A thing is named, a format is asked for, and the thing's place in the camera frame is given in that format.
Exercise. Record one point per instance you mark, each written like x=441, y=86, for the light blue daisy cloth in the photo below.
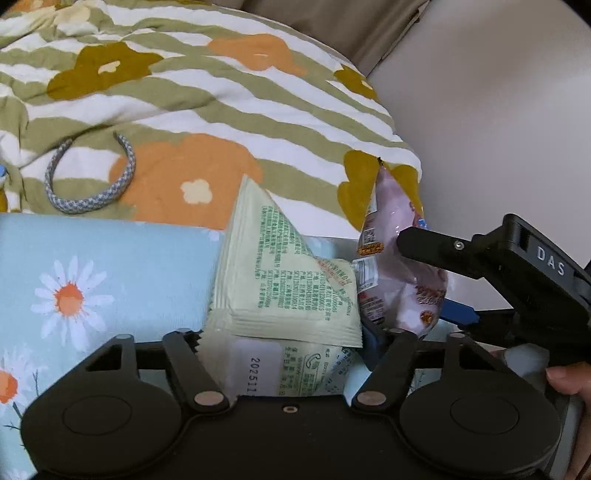
x=92, y=286

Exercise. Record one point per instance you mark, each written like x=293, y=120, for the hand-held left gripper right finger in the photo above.
x=372, y=345

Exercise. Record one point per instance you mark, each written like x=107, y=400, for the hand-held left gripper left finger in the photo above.
x=184, y=353

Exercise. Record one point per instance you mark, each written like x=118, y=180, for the person's right hand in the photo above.
x=570, y=378

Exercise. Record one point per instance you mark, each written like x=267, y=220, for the striped flower blanket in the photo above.
x=184, y=101

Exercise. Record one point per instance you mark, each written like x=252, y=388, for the blue-grey braided headband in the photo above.
x=92, y=201

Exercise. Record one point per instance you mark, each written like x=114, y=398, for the beige curtain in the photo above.
x=332, y=27

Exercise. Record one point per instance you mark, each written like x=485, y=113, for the lavender snack packet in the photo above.
x=401, y=286

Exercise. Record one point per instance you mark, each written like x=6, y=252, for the pale green snack packet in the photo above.
x=272, y=277
x=277, y=369

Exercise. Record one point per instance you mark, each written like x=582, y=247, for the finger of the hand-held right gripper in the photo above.
x=438, y=247
x=480, y=318

